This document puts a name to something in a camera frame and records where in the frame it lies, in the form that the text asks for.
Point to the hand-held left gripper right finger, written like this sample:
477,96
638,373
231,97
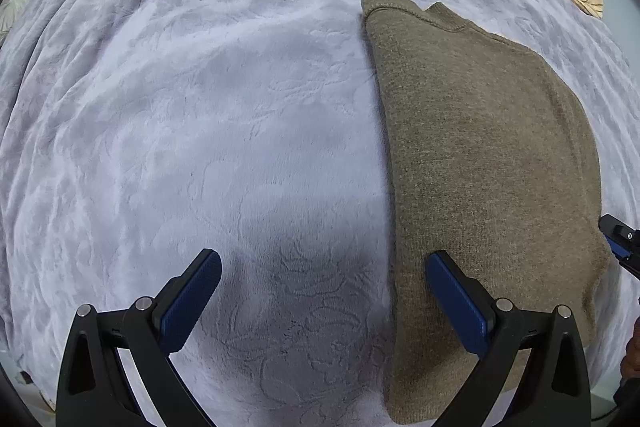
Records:
457,302

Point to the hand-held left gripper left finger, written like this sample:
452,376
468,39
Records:
192,297

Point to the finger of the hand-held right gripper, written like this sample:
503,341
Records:
622,239

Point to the brown knit sweater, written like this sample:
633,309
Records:
485,167

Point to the person's right hand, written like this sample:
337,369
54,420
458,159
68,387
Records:
632,362

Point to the lavender plush blanket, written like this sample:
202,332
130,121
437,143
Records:
200,107

